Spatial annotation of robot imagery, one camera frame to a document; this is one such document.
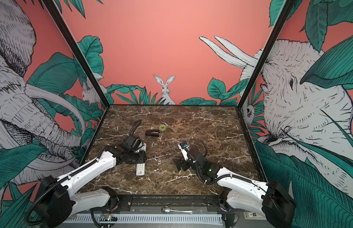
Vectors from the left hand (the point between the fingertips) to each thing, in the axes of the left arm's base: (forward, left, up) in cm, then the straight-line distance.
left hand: (144, 156), depth 82 cm
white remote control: (-7, +2, -1) cm, 7 cm away
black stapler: (+21, -3, -7) cm, 23 cm away
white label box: (-31, -57, -5) cm, 65 cm away
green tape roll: (+27, -9, -9) cm, 30 cm away
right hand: (-2, -20, +4) cm, 20 cm away
